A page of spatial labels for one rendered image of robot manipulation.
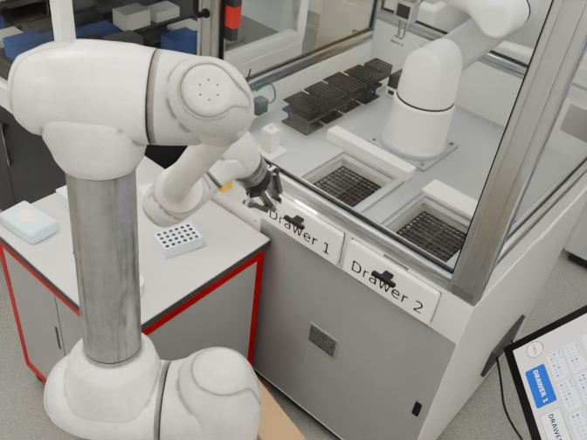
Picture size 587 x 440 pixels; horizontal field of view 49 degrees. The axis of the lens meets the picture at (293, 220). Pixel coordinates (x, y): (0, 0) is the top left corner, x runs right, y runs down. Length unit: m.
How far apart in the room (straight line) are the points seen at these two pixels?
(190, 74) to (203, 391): 0.58
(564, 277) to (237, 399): 2.51
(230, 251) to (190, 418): 0.84
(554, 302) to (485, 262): 1.71
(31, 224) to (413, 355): 1.16
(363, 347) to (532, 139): 0.90
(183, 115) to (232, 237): 1.20
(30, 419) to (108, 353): 1.42
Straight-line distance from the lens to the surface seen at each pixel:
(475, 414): 2.71
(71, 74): 0.89
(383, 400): 2.12
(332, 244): 1.84
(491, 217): 1.53
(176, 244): 1.93
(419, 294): 1.74
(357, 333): 2.00
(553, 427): 1.45
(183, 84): 0.83
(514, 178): 1.46
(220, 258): 1.93
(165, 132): 0.88
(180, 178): 1.25
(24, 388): 2.64
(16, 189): 3.03
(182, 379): 1.20
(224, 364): 1.20
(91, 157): 0.92
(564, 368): 1.50
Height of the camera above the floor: 2.08
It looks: 39 degrees down
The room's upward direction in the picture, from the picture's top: 8 degrees clockwise
